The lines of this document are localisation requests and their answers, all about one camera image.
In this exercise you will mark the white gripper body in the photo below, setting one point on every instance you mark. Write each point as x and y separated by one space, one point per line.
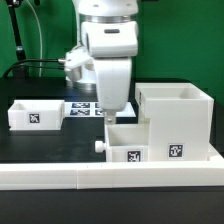
111 47

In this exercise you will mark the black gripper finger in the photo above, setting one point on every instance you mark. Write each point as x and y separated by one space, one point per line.
110 118

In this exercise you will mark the white front drawer tray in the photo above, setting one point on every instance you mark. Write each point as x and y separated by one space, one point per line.
125 143

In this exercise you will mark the white drawer tray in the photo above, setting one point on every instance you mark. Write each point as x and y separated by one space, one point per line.
26 115
125 143

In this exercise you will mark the white drawer cabinet box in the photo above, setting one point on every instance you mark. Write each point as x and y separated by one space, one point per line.
179 117

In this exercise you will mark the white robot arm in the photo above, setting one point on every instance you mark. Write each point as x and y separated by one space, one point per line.
78 64

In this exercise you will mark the white fiducial marker sheet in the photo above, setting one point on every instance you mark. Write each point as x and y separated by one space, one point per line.
92 109

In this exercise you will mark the black camera stand pole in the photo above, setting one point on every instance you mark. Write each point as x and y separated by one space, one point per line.
19 71

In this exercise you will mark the white L-shaped fence wall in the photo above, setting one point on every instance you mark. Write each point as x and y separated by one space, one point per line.
112 175

